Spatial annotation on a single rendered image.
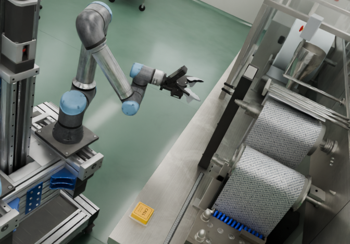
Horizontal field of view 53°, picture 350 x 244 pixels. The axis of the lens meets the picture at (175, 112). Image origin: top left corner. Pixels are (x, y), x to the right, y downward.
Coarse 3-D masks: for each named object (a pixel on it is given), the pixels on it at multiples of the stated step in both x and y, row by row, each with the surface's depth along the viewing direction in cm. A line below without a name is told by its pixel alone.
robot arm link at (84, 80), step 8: (88, 8) 145; (96, 8) 146; (104, 8) 150; (104, 16) 147; (104, 24) 147; (104, 32) 154; (80, 56) 162; (88, 56) 160; (80, 64) 163; (88, 64) 162; (96, 64) 166; (80, 72) 166; (88, 72) 165; (72, 80) 171; (80, 80) 168; (88, 80) 168; (72, 88) 171; (80, 88) 168; (88, 88) 169; (88, 96) 171
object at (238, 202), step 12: (228, 180) 129; (228, 192) 131; (240, 192) 129; (252, 192) 127; (228, 204) 134; (240, 204) 132; (252, 204) 130; (264, 204) 127; (276, 204) 125; (240, 216) 134; (252, 216) 132; (264, 216) 130; (276, 216) 128; (252, 228) 135; (264, 228) 133
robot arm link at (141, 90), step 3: (132, 81) 167; (132, 84) 167; (135, 84) 165; (138, 84) 165; (132, 87) 166; (135, 87) 166; (138, 87) 166; (141, 87) 166; (144, 87) 167; (135, 90) 163; (138, 90) 164; (141, 90) 166; (144, 90) 169; (141, 93) 164; (144, 93) 170
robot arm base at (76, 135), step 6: (54, 126) 173; (60, 126) 166; (66, 126) 165; (78, 126) 168; (54, 132) 169; (60, 132) 167; (66, 132) 167; (72, 132) 168; (78, 132) 170; (54, 138) 170; (60, 138) 168; (66, 138) 169; (72, 138) 169; (78, 138) 171
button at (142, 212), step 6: (138, 204) 141; (144, 204) 142; (138, 210) 139; (144, 210) 140; (150, 210) 141; (132, 216) 138; (138, 216) 137; (144, 216) 138; (150, 216) 139; (144, 222) 137
